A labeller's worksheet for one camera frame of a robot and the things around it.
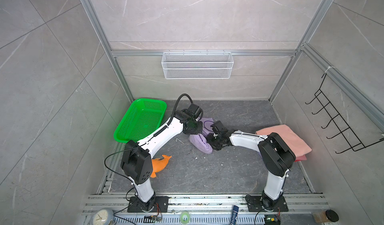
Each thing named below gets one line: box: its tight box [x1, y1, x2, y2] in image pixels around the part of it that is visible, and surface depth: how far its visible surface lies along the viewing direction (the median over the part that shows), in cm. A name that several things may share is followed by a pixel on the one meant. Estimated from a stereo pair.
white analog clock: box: [92, 208, 115, 225], surface depth 68 cm
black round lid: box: [325, 209, 339, 223], surface depth 64 cm
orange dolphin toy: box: [150, 154, 172, 178], surface depth 86 cm
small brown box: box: [312, 211, 329, 223], surface depth 67 cm
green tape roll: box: [180, 211, 190, 224], surface depth 71 cm
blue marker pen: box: [230, 205, 239, 225], surface depth 71 cm
